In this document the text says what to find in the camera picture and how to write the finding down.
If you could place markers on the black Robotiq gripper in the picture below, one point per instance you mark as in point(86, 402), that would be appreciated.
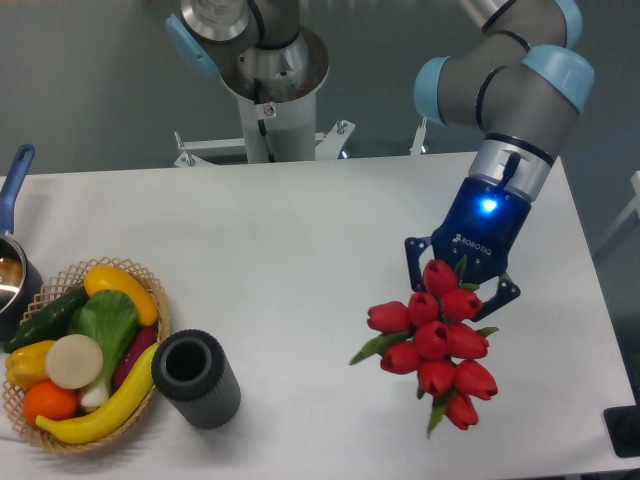
point(481, 225)

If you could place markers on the red tulip bouquet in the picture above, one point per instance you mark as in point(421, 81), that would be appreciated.
point(430, 337)

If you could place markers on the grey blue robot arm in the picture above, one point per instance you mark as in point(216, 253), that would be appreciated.
point(523, 87)

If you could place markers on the dark grey ribbed vase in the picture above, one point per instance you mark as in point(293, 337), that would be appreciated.
point(191, 370)

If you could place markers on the black device at table edge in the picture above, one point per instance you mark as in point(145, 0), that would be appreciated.
point(623, 429)

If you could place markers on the purple sweet potato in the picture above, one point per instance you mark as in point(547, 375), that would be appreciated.
point(144, 338)

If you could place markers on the green bok choy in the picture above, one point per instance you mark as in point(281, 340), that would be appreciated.
point(110, 318)

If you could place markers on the yellow banana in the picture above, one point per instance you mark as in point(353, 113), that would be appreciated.
point(113, 413)

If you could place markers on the yellow squash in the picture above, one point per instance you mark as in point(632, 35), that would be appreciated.
point(106, 277)

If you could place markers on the woven wicker basket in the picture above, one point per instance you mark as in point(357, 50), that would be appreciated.
point(62, 283)

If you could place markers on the beige round disc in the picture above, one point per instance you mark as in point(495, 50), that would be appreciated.
point(74, 361)

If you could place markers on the green cucumber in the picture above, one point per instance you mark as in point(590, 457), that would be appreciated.
point(49, 323)

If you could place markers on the orange fruit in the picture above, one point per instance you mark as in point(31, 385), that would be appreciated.
point(51, 401)

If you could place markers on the yellow bell pepper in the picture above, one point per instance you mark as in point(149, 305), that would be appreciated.
point(26, 366)

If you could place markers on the white frame at right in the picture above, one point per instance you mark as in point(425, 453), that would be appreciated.
point(622, 225)

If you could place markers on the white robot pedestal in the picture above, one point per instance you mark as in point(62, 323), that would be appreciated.
point(275, 90)

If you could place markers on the blue handled saucepan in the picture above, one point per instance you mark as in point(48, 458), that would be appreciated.
point(20, 280)

